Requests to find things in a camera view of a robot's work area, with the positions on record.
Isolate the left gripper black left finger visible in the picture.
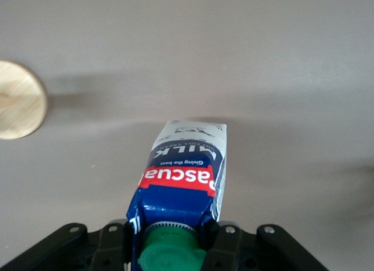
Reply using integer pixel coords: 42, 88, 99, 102
0, 220, 133, 271

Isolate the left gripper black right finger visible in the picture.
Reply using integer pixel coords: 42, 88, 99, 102
201, 220, 331, 271

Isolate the blue white milk carton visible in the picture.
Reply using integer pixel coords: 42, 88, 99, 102
126, 120, 228, 271

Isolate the wooden mug tree stand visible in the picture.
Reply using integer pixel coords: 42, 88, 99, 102
0, 60, 49, 140

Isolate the table cover sheet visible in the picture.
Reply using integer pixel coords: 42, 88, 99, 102
0, 0, 374, 271

